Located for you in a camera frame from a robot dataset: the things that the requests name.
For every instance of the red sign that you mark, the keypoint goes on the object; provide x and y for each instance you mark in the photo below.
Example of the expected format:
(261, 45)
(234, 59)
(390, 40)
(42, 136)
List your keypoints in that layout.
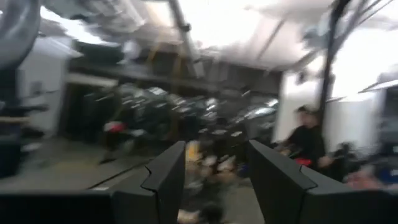
(115, 127)

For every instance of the person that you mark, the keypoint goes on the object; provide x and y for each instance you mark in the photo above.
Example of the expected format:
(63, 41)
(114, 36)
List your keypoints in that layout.
(306, 143)

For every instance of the red glove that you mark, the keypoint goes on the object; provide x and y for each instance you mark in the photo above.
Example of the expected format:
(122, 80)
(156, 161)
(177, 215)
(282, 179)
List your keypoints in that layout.
(303, 161)

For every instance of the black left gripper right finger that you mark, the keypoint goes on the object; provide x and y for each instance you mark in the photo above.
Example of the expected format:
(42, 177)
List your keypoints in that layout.
(276, 186)

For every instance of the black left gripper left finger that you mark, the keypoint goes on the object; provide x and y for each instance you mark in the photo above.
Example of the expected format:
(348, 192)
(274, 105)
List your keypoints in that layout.
(161, 186)

